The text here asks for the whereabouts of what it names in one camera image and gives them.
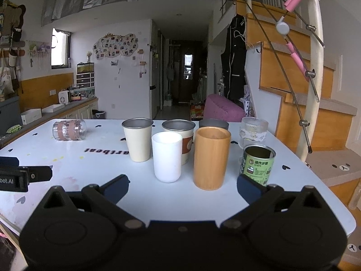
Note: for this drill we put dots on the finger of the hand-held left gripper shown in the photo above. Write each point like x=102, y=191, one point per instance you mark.
x=41, y=174

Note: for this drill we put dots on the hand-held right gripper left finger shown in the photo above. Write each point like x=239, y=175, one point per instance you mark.
x=117, y=186

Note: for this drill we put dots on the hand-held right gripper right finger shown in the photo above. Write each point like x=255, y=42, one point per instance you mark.
x=248, y=187

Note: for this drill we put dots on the clear plastic cup pink bands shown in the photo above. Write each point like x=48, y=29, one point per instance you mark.
x=69, y=129

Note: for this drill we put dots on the bamboo wooden cup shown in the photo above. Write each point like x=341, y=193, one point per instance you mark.
x=211, y=161

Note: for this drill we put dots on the cream metal cup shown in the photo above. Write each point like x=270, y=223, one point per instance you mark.
x=138, y=142

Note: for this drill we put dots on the white plastic cup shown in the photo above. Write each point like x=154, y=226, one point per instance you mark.
x=167, y=161

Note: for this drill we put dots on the clear ribbed glass cup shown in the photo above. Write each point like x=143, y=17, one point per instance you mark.
x=253, y=131

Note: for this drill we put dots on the dark grey cup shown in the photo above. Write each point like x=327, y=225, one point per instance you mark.
x=213, y=123

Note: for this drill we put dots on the paper cup with brown sleeve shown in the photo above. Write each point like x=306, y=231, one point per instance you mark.
x=187, y=144

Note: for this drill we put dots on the green tin can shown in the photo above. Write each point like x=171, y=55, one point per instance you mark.
x=258, y=166

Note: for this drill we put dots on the white open box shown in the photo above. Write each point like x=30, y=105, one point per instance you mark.
x=31, y=116

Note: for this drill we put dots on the dark grey storage box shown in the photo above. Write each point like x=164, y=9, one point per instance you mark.
x=10, y=115

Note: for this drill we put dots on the white flat tray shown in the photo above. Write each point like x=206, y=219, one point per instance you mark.
x=53, y=107

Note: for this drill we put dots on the black round bin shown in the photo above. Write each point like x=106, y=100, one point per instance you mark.
x=98, y=115

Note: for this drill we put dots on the white counter cabinet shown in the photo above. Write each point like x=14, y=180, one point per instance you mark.
x=81, y=110

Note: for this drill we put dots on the small white appliance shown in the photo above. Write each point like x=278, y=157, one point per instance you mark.
x=63, y=97

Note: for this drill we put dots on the purple knitted pouf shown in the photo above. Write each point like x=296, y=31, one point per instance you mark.
x=222, y=108

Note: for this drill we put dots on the bear face stair mat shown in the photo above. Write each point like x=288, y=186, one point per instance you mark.
x=335, y=166
x=354, y=249

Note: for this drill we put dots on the red printed box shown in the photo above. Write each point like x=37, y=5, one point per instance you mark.
x=197, y=113

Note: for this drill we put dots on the white drawer unit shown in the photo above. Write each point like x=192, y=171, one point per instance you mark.
x=84, y=80

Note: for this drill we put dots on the glass fish tank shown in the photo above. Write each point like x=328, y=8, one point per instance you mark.
x=85, y=67

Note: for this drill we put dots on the wooden staircase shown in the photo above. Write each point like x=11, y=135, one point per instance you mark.
x=282, y=67

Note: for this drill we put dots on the window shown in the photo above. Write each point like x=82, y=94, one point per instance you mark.
x=59, y=50

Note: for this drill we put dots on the black hanging coat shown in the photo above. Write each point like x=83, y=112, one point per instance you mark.
x=232, y=62

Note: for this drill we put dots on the dark hallway door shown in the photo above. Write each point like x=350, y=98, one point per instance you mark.
x=186, y=76

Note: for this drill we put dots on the photo collage board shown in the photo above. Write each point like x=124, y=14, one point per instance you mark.
x=115, y=46

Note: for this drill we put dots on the white round disc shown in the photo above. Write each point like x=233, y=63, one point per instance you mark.
x=282, y=28

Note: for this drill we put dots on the white railing post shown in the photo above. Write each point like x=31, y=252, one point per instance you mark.
x=316, y=76

